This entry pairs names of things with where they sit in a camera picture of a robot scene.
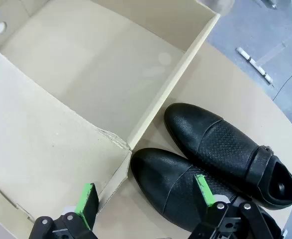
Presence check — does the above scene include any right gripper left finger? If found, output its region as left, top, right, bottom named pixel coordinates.
left=28, top=183, right=99, bottom=239

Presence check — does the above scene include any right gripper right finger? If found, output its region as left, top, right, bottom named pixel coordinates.
left=189, top=174, right=285, bottom=239

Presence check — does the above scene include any black leather buckle shoe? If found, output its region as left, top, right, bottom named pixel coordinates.
left=163, top=103, right=292, bottom=210
left=130, top=148, right=283, bottom=239

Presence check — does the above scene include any beige cardboard shoe box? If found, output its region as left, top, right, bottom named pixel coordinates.
left=0, top=0, right=221, bottom=225

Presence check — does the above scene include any white black-banded stick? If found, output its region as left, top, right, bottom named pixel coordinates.
left=236, top=47, right=273, bottom=84

